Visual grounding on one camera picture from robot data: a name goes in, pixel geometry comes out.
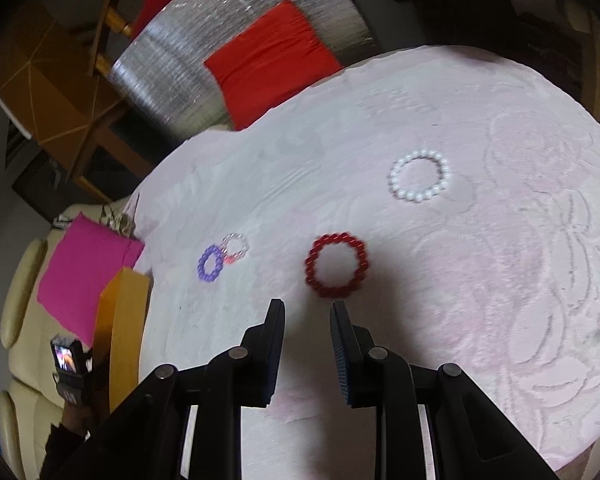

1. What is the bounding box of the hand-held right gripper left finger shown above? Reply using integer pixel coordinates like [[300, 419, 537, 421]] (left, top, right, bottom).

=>
[[77, 299, 286, 480]]

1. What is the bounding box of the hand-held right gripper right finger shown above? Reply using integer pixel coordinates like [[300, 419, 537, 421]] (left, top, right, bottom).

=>
[[329, 301, 561, 480]]

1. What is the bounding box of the orange cardboard box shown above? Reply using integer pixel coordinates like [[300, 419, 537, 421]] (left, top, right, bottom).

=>
[[99, 267, 153, 413]]

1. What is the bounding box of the red bead bracelet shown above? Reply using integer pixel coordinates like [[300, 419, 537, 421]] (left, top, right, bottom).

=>
[[304, 232, 370, 297]]

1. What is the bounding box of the clear pink bead bracelet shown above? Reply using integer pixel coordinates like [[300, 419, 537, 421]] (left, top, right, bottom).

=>
[[221, 232, 250, 266]]

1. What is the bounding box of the purple bead bracelet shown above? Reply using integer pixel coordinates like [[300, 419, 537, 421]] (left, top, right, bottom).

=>
[[197, 244, 224, 282]]

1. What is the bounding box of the white bead bracelet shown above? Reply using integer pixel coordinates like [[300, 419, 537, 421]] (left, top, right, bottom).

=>
[[387, 149, 452, 204]]

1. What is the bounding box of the person's left forearm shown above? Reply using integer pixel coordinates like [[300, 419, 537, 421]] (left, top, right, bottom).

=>
[[39, 402, 93, 480]]

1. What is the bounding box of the cream leather sofa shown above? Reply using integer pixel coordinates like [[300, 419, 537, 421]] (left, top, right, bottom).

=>
[[0, 202, 106, 480]]

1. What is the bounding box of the magenta cushion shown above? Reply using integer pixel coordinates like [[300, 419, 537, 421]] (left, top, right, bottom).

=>
[[36, 211, 146, 348]]

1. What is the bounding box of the pale pink embossed blanket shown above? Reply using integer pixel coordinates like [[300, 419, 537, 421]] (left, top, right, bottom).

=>
[[130, 47, 600, 480]]

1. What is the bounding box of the wooden cabinet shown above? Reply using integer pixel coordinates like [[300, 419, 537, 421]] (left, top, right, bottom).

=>
[[0, 0, 153, 201]]

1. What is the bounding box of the red cushion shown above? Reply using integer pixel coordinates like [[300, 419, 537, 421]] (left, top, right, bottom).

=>
[[203, 0, 342, 131]]

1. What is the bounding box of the silver foil panel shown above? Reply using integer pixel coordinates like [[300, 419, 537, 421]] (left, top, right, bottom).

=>
[[107, 0, 383, 143]]

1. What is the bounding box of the dark wooden furniture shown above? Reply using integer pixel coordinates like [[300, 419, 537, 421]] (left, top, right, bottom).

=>
[[350, 0, 600, 141]]

